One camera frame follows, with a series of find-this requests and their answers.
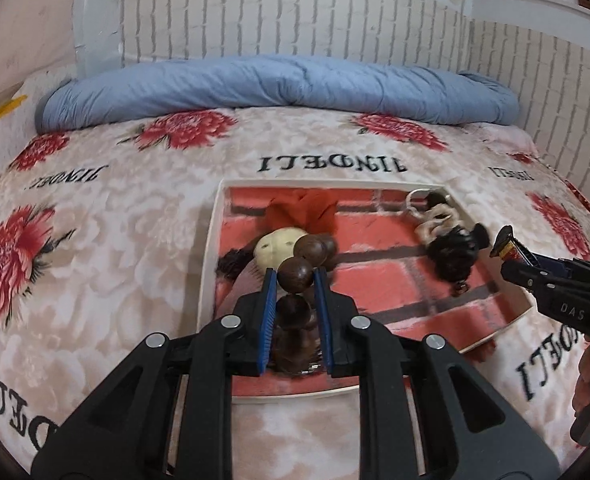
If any white tray with brick lining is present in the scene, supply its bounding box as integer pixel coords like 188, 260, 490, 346
197, 179, 538, 403

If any cream and pink plush toy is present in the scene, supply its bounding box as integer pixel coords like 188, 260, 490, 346
232, 228, 310, 306

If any beige hair claw clip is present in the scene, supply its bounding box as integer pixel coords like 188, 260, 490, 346
415, 204, 458, 242

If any multicoloured hair clip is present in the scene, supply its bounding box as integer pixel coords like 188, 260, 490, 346
490, 226, 526, 261

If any brown wooden bead bracelet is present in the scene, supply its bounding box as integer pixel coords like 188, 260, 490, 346
267, 234, 338, 376

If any red fabric scrunchie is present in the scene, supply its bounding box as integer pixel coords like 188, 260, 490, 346
265, 189, 338, 237

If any clear plastic bag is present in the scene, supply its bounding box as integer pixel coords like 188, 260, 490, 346
72, 0, 126, 81

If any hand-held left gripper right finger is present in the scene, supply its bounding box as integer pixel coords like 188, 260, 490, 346
312, 266, 562, 480

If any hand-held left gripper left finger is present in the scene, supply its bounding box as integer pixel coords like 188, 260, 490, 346
31, 267, 278, 480

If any blue quilt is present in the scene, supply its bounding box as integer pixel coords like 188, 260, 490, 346
35, 55, 520, 133

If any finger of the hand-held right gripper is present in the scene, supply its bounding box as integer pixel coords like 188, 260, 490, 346
500, 258, 556, 295
517, 249, 578, 281

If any silver metal ring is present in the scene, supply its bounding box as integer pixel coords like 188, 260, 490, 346
406, 189, 450, 218

